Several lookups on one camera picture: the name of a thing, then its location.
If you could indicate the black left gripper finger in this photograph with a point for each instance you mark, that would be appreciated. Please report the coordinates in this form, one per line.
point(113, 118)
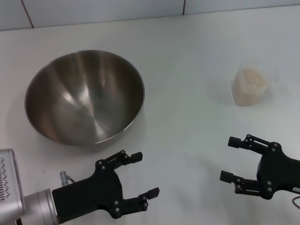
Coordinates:
point(138, 202)
point(122, 159)

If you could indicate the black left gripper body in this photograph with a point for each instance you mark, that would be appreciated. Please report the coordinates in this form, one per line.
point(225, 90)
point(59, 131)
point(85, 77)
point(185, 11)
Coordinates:
point(93, 192)

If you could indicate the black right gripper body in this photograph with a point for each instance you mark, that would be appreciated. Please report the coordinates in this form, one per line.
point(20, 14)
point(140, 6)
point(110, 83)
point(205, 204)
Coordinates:
point(281, 173)

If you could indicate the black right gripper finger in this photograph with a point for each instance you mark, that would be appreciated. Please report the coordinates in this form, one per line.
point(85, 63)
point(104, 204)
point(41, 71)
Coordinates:
point(246, 186)
point(253, 143)

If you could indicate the clear plastic measuring cup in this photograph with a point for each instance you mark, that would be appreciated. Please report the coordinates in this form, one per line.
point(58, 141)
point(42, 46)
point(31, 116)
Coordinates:
point(272, 75)

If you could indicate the stainless steel mixing bowl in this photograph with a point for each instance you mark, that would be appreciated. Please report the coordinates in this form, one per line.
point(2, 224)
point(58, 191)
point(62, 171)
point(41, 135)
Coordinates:
point(82, 100)

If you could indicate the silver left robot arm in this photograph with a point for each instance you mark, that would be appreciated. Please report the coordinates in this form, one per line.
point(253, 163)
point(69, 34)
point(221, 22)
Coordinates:
point(32, 204)

